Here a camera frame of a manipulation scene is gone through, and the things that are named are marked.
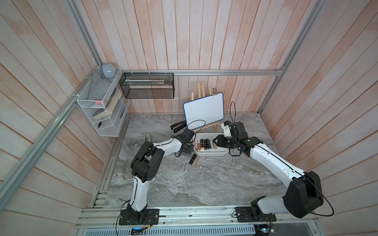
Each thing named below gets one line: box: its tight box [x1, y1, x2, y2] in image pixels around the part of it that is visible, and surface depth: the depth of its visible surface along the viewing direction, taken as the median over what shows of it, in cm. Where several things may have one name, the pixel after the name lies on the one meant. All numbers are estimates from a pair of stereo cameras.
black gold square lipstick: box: [200, 138, 205, 150], surface depth 100 cm
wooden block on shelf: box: [92, 87, 123, 120], surface depth 82 cm
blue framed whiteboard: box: [183, 92, 225, 131], surface depth 96 cm
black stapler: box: [170, 119, 187, 134], surface depth 112 cm
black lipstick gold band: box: [189, 153, 197, 165], surface depth 95 cm
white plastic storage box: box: [193, 132, 230, 156], surface depth 100 cm
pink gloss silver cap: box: [196, 138, 202, 150], surface depth 102 cm
